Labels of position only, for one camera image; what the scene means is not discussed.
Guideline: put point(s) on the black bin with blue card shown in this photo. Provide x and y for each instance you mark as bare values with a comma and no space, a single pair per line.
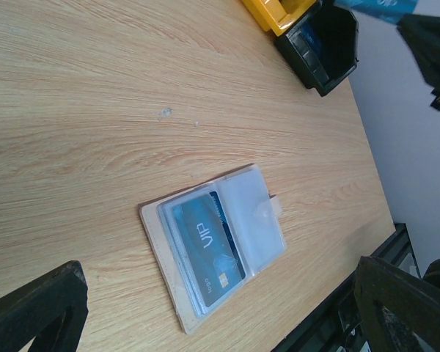
338,31

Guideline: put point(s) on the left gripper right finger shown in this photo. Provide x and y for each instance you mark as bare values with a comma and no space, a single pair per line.
397,309

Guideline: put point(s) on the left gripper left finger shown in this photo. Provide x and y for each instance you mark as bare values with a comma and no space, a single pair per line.
49,312

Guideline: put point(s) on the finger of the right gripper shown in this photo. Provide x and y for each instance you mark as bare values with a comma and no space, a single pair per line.
422,35

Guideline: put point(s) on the yellow bin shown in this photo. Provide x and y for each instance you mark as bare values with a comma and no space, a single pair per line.
278,16

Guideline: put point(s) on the blue credit card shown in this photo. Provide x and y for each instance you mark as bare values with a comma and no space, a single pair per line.
312,38
210,249

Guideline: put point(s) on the blue card in holder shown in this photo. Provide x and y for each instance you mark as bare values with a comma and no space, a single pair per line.
390,11

